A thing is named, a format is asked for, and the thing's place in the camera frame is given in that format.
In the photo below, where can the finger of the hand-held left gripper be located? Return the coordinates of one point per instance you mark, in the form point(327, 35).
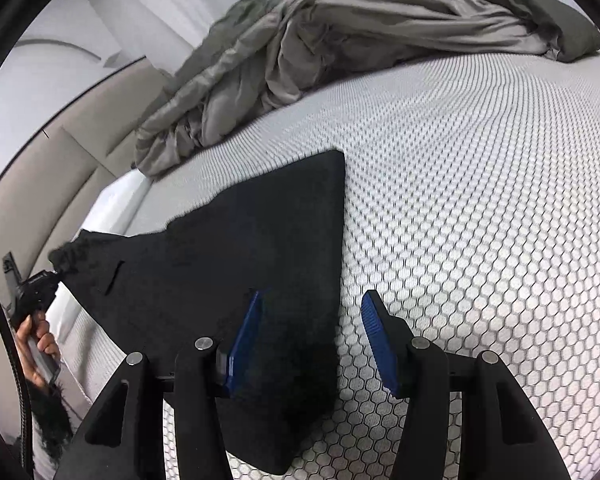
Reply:
point(51, 275)

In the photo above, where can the white pillow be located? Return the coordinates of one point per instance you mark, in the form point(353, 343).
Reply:
point(115, 205)

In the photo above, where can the beige padded headboard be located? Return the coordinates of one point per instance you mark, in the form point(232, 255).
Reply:
point(55, 185)

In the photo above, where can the black pants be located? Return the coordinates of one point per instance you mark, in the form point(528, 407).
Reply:
point(230, 240)

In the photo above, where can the grey duvet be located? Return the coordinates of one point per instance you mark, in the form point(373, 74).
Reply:
point(355, 35)

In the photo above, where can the person's left forearm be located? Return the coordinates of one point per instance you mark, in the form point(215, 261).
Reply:
point(50, 420)

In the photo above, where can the honeycomb patterned mattress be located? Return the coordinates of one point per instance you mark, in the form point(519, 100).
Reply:
point(480, 185)

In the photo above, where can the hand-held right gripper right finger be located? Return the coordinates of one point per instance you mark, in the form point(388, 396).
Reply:
point(380, 345)

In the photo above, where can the person's left hand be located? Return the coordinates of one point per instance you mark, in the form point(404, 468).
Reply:
point(27, 340)

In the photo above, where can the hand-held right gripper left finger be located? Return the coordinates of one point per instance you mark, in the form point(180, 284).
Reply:
point(242, 340)

